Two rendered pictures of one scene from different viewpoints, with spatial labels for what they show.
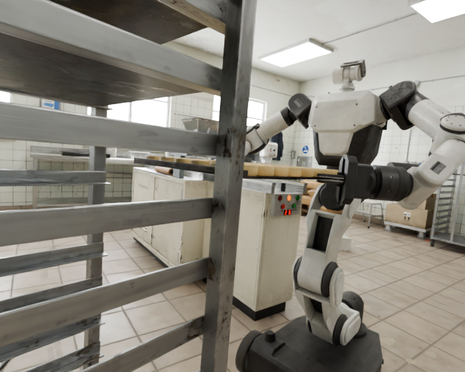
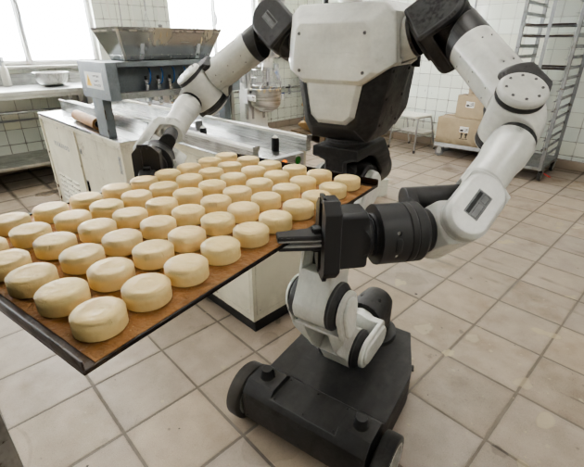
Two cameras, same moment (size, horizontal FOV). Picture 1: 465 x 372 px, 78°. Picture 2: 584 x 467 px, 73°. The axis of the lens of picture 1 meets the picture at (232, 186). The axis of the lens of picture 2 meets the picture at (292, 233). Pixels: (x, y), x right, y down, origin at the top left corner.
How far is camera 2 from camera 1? 35 cm
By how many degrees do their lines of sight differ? 21
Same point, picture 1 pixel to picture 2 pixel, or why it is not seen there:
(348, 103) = (351, 31)
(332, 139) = (329, 96)
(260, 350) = (256, 393)
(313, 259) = (312, 284)
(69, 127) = not seen: outside the picture
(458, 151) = (517, 153)
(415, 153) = not seen: hidden behind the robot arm
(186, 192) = (126, 161)
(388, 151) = not seen: hidden behind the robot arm
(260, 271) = (253, 273)
